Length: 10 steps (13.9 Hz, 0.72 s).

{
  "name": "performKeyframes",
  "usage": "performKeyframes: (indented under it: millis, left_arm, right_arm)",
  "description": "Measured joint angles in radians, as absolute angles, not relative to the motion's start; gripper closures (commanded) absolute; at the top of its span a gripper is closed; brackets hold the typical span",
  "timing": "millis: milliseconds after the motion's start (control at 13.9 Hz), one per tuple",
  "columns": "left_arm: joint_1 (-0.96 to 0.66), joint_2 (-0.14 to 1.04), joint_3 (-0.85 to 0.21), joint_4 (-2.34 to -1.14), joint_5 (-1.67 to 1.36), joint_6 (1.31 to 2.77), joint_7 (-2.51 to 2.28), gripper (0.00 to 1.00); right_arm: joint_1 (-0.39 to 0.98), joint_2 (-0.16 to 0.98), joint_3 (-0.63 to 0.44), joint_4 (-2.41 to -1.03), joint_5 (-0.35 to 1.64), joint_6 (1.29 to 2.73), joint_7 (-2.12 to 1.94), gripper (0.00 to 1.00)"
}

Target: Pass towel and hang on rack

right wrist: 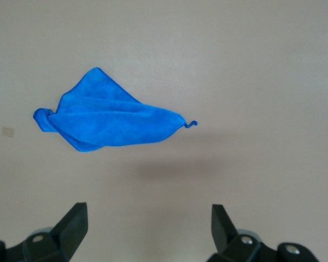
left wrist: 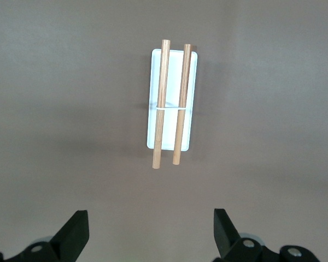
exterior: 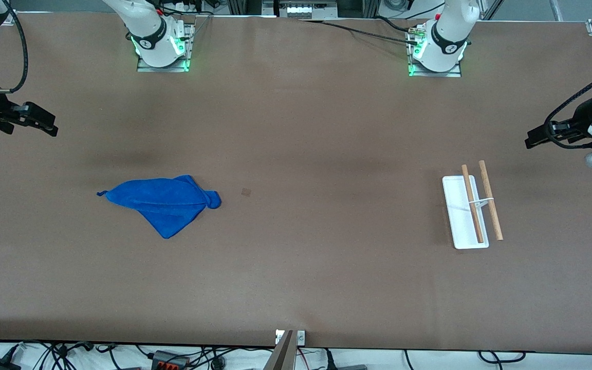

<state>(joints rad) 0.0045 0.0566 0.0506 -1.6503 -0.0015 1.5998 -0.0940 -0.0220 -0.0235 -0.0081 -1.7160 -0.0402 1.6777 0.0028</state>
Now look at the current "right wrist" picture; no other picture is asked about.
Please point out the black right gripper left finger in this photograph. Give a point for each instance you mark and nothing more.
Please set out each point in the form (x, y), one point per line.
(71, 226)

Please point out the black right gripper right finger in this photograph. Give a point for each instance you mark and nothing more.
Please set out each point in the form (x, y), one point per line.
(224, 234)

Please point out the blue microfibre towel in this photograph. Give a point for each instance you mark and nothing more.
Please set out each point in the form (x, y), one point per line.
(106, 120)

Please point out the clear tape piece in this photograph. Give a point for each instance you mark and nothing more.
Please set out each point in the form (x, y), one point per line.
(8, 132)

